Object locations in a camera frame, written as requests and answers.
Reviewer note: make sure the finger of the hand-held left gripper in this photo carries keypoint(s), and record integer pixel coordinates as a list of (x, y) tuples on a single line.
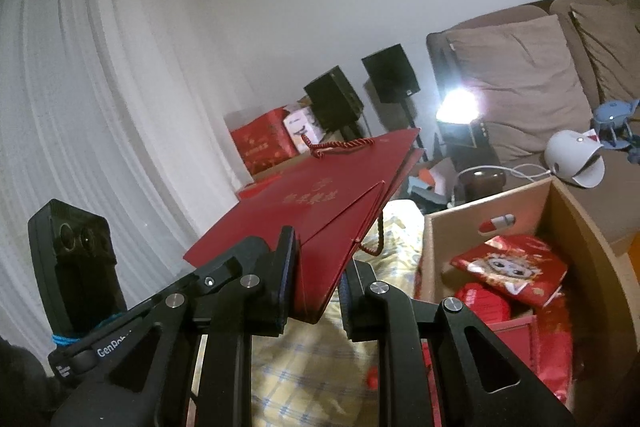
[(230, 272)]

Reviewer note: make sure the red packets in box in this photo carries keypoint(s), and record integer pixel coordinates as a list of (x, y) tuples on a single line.
[(480, 302)]

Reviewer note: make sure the small white pink box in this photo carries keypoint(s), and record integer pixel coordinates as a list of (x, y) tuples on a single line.
[(305, 129)]

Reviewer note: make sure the orange white small item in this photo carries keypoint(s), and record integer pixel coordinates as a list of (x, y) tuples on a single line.
[(426, 177)]

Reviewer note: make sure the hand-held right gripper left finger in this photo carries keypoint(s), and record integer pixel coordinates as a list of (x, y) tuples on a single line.
[(286, 292)]

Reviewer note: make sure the red gift box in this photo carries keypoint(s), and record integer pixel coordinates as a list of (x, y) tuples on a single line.
[(262, 144)]

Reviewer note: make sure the yellow plaid tablecloth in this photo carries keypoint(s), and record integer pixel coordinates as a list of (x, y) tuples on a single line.
[(300, 372)]

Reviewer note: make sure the dark red box lid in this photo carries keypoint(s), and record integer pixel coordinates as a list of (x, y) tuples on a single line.
[(515, 342)]

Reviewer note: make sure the dark red paper gift bag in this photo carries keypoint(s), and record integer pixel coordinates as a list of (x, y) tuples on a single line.
[(320, 207)]

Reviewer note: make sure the large beige sofa cushion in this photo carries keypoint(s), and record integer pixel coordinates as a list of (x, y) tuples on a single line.
[(520, 87)]

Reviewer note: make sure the large brown cardboard box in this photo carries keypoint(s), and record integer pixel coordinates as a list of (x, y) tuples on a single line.
[(600, 257)]

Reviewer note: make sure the black speaker on stand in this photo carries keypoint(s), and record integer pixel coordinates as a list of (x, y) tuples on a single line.
[(390, 74), (332, 99)]

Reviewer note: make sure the brown sofa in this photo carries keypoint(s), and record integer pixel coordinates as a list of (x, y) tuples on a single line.
[(550, 72)]

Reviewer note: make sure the bright lamp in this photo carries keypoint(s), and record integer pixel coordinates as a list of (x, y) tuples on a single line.
[(457, 107)]

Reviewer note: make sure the red cartoon print bag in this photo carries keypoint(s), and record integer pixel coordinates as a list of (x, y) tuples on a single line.
[(510, 267)]

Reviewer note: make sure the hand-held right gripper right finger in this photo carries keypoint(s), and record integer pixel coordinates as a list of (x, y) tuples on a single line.
[(350, 307)]

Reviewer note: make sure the white domed device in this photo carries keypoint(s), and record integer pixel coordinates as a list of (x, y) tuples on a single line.
[(570, 157)]

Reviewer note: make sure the dark grey handheld device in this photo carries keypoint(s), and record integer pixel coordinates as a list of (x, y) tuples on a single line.
[(425, 194)]

